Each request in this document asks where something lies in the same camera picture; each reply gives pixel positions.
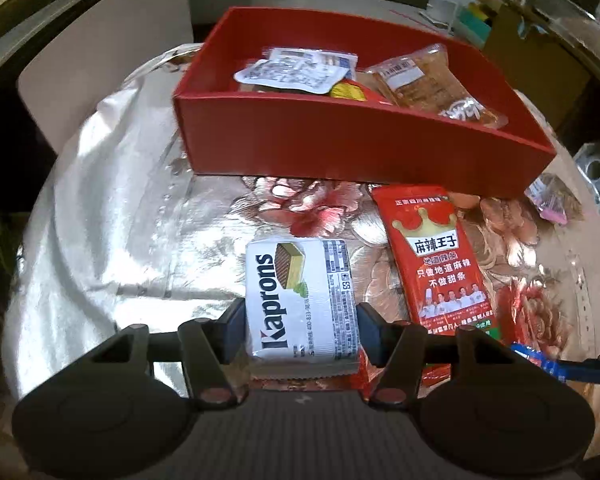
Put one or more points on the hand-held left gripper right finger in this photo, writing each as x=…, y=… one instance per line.
x=372, y=331

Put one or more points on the large white barcode packet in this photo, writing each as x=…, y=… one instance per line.
x=290, y=77

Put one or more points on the curved wooden counter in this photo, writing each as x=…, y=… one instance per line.
x=590, y=25

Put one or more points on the brown cardboard box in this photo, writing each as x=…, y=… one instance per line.
x=535, y=60

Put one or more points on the white wafer packet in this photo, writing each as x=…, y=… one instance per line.
x=290, y=305

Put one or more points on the red spicy strip packet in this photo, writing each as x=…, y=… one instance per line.
x=430, y=270

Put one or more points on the small pink candy packet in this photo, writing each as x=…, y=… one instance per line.
x=555, y=200

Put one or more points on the clear brown snack packet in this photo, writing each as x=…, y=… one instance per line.
x=425, y=85

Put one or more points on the white plastic drawer unit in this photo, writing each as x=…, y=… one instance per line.
x=455, y=12

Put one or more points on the white noodle snack packet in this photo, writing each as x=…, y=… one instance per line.
x=330, y=57

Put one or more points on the red and yellow snack packet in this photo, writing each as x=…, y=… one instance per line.
x=350, y=91

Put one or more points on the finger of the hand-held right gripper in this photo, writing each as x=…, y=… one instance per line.
x=545, y=364

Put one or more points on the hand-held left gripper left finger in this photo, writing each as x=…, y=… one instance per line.
x=232, y=328

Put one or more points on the red cardboard box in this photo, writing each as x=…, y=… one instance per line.
x=330, y=145

